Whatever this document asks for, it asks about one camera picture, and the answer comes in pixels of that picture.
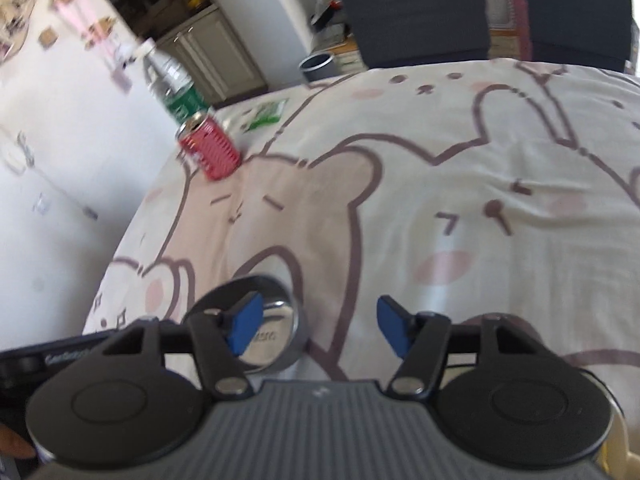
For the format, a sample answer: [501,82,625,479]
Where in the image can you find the dark grey chair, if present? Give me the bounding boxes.
[338,0,492,70]
[521,0,634,74]

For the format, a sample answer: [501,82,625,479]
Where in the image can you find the cartoon bear printed tablecloth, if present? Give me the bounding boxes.
[81,57,640,413]

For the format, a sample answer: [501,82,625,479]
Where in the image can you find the pink hanging wall ornament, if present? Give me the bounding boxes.
[49,0,138,93]

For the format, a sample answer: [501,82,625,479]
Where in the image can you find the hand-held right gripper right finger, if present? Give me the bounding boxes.
[377,296,541,397]

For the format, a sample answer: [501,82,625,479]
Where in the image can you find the green packet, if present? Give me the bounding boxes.
[242,98,291,134]

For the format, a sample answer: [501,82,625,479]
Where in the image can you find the clear water bottle green label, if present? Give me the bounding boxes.
[141,41,209,127]

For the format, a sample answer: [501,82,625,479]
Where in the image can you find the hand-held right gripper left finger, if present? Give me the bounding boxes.
[102,292,263,397]

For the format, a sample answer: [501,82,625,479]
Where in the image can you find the grey round bin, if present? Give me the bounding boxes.
[298,51,337,84]

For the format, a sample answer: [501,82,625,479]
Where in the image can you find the round steel bowl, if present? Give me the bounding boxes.
[181,274,309,375]

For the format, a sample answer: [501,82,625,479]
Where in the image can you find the person's left hand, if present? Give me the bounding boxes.
[0,421,38,461]

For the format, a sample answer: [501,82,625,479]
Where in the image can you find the wall photo board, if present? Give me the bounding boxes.
[0,0,40,63]

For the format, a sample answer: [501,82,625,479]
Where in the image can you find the cream kitchen base cabinet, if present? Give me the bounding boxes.
[152,4,269,108]

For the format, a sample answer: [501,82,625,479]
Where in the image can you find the red drink can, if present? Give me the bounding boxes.
[175,110,244,182]

